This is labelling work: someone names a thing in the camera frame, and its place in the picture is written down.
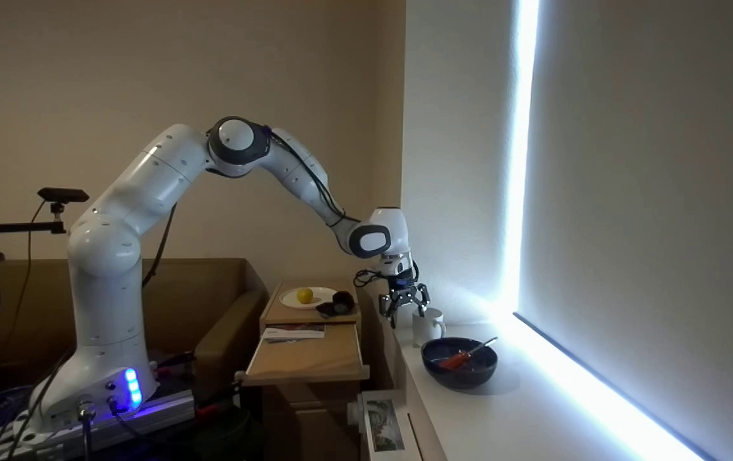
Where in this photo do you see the wooden slide-out desk shelf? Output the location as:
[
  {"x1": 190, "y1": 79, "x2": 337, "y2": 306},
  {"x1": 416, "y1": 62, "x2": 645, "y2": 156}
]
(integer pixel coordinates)
[{"x1": 240, "y1": 326, "x2": 368, "y2": 386}]

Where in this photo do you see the black camera on stand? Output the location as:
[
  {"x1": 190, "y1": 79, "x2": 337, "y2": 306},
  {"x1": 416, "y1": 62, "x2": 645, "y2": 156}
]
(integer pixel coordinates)
[{"x1": 39, "y1": 186, "x2": 90, "y2": 215}]

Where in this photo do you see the wooden nightstand top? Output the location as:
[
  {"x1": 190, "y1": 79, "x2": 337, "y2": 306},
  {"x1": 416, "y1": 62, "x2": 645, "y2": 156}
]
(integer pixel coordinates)
[{"x1": 258, "y1": 285, "x2": 360, "y2": 326}]

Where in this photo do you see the white paper on shelf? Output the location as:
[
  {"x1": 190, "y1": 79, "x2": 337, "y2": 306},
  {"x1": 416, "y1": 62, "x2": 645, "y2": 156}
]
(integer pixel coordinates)
[{"x1": 262, "y1": 329, "x2": 325, "y2": 343}]

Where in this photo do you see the dark blue bowl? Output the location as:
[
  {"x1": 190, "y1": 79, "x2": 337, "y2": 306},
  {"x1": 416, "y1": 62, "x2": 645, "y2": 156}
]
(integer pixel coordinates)
[{"x1": 419, "y1": 339, "x2": 498, "y2": 390}]

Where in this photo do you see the white roller blind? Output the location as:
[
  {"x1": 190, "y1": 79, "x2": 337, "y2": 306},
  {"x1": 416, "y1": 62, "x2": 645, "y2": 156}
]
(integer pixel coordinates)
[{"x1": 519, "y1": 0, "x2": 733, "y2": 461}]

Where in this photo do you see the white appliance on floor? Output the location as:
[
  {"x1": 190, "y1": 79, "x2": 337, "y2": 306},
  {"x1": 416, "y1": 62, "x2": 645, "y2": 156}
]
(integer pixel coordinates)
[{"x1": 345, "y1": 390, "x2": 423, "y2": 461}]

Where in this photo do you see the robot base with blue lights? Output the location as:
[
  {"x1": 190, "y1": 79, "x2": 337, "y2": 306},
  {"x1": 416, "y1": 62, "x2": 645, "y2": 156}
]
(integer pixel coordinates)
[{"x1": 0, "y1": 368, "x2": 195, "y2": 461}]

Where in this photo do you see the red utensil in bowl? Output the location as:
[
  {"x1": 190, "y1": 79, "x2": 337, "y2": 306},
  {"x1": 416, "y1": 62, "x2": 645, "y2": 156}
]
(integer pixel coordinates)
[{"x1": 437, "y1": 335, "x2": 498, "y2": 371}]

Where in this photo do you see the brown armchair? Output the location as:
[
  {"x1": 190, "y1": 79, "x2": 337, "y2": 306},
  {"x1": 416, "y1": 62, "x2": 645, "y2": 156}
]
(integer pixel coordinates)
[{"x1": 0, "y1": 259, "x2": 266, "y2": 400}]

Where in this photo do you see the white plate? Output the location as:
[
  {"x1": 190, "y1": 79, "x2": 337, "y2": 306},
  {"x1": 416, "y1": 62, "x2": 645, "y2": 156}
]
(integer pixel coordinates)
[{"x1": 281, "y1": 288, "x2": 336, "y2": 311}]

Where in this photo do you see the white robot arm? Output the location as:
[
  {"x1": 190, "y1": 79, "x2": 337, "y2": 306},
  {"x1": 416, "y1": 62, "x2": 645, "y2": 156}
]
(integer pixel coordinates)
[{"x1": 34, "y1": 115, "x2": 428, "y2": 422}]

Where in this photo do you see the white cup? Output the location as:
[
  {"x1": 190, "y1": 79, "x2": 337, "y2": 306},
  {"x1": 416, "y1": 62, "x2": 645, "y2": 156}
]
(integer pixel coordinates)
[{"x1": 401, "y1": 308, "x2": 446, "y2": 349}]

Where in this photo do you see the yellow lemon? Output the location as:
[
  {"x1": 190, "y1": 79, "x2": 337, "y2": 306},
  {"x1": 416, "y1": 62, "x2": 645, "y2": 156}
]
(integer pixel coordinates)
[{"x1": 298, "y1": 288, "x2": 314, "y2": 306}]

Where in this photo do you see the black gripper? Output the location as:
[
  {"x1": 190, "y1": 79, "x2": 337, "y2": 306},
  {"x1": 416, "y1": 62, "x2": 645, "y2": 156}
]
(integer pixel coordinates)
[{"x1": 382, "y1": 271, "x2": 428, "y2": 329}]

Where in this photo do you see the small black bowl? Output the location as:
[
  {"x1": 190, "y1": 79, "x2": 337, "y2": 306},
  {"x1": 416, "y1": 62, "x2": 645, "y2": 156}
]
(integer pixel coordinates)
[{"x1": 317, "y1": 293, "x2": 353, "y2": 318}]

